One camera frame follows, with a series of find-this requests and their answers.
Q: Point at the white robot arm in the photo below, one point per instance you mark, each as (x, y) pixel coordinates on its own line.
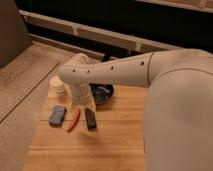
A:
(178, 108)

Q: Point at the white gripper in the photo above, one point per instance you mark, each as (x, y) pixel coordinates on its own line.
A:
(81, 95)

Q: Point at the black bowl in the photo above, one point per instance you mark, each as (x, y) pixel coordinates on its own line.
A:
(101, 92)

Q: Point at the white ceramic cup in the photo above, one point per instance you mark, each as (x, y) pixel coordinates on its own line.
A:
(57, 85)

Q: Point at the orange carrot toy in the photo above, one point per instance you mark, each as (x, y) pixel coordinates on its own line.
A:
(76, 116)

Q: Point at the black eraser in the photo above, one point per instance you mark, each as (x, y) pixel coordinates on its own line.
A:
(90, 119)

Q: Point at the white wooden rail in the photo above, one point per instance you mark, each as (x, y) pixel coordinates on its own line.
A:
(95, 34)

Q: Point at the blue sponge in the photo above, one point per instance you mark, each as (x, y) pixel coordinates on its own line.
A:
(57, 117)

